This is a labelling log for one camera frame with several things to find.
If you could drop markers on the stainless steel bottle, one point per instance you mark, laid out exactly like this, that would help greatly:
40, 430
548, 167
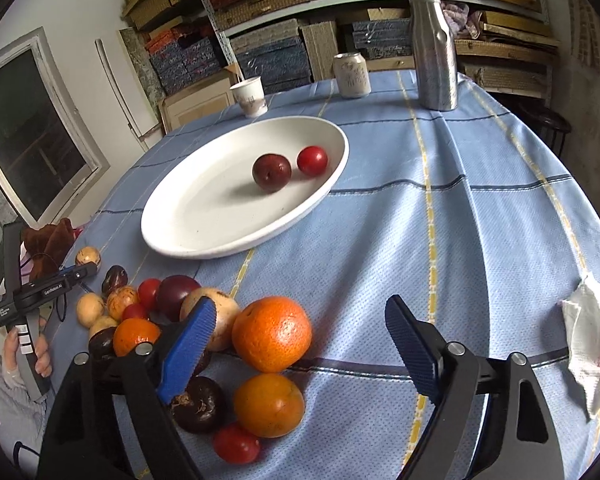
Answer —
432, 50

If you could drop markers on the crumpled white tissue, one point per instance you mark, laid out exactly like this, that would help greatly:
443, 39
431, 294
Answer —
592, 345

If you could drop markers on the person's left forearm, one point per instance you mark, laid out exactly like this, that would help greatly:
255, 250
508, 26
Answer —
15, 410

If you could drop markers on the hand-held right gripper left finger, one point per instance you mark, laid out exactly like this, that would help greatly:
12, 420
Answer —
190, 350

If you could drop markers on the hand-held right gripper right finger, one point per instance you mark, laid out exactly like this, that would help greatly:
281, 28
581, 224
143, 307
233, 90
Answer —
410, 340

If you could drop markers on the red cherry tomato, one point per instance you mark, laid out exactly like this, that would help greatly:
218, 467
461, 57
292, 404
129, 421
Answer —
236, 444
149, 292
312, 160
135, 311

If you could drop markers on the tan pomegranate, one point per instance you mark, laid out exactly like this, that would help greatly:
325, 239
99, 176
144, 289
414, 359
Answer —
227, 325

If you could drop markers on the dark red plum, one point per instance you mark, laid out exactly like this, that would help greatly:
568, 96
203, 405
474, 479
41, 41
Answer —
271, 172
175, 296

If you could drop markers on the green marble slab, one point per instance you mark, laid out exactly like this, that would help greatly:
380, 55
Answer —
140, 65

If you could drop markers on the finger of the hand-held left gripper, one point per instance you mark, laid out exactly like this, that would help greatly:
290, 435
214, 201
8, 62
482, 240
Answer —
80, 273

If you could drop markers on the large orange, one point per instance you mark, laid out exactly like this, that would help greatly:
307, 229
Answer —
271, 332

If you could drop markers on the pink cloth bundle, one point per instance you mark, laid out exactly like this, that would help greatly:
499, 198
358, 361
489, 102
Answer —
455, 12

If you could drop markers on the small orange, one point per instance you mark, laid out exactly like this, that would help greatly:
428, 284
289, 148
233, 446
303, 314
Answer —
135, 335

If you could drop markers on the stack of dark blue boxes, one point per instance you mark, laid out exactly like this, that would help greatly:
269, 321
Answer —
185, 60

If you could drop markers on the person's left hand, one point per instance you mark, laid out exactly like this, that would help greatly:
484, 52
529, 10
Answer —
44, 357

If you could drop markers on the blue striped tablecloth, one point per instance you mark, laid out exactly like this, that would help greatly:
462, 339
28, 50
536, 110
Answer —
480, 240

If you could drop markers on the wooden framed board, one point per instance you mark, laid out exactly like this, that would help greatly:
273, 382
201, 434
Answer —
200, 102

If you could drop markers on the small tan round fruit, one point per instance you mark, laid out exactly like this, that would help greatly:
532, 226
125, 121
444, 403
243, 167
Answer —
121, 301
89, 308
102, 325
87, 256

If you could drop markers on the white plastic strip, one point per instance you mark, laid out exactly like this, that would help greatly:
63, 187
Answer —
115, 85

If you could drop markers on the white oval plate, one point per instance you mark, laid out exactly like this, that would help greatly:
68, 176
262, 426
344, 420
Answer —
205, 210

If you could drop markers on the black stool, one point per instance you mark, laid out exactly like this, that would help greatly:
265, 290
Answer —
545, 125

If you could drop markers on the stack of grey blue boxes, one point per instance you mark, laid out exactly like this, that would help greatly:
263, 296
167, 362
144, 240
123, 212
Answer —
275, 60

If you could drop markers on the flat woven straw boxes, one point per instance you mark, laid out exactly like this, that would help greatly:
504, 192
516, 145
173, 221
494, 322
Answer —
505, 77

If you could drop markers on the white drink can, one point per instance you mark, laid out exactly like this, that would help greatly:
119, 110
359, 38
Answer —
351, 76

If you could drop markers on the orange patterned boxes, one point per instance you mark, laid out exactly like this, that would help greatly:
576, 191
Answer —
162, 40

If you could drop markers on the stack of dark grey boxes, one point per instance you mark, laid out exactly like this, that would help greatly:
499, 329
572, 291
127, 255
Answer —
380, 35

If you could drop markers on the dark brown round fruit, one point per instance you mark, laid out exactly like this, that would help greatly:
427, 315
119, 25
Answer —
102, 345
114, 279
198, 404

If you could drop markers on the beige upright box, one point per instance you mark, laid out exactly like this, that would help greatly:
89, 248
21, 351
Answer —
320, 47

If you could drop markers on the white framed window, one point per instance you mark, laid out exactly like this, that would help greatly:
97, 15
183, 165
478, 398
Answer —
25, 130

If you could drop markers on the white paper cup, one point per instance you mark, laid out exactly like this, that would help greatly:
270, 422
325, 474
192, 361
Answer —
247, 95

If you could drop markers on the brown plush toy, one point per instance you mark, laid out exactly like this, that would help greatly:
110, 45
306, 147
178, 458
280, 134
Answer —
50, 245

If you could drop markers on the medium orange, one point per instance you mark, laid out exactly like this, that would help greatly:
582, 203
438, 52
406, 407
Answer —
268, 405

